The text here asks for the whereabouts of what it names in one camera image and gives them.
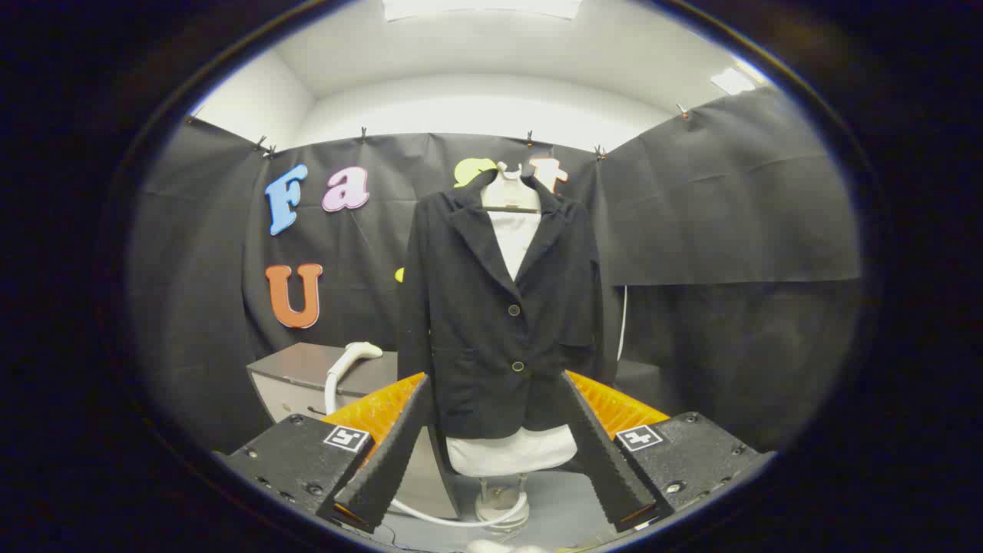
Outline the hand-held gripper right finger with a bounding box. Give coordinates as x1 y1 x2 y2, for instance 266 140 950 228
561 370 775 533

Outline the white shirt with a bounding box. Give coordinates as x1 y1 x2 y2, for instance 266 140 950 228
447 209 578 477

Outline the long ceiling light panel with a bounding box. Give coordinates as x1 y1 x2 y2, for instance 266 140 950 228
382 0 583 22

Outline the white garment steamer head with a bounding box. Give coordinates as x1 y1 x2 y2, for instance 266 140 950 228
326 341 383 416

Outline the translucent stand base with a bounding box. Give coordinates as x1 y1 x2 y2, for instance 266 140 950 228
475 475 531 532

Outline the white garment steamer hose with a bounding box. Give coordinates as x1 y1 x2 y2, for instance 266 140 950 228
388 492 531 529

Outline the grey cabinet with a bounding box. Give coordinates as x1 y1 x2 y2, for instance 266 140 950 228
246 343 462 520

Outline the white clothes hanger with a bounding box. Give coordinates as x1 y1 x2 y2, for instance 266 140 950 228
482 160 542 214

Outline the small ceiling light panel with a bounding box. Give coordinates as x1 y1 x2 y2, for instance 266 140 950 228
710 68 757 95

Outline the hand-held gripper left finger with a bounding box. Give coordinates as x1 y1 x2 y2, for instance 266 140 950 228
215 373 432 535

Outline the black backdrop cloth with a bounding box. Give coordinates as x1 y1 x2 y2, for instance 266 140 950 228
127 84 865 454

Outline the black jacket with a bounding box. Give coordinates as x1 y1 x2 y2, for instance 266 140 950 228
397 171 604 440

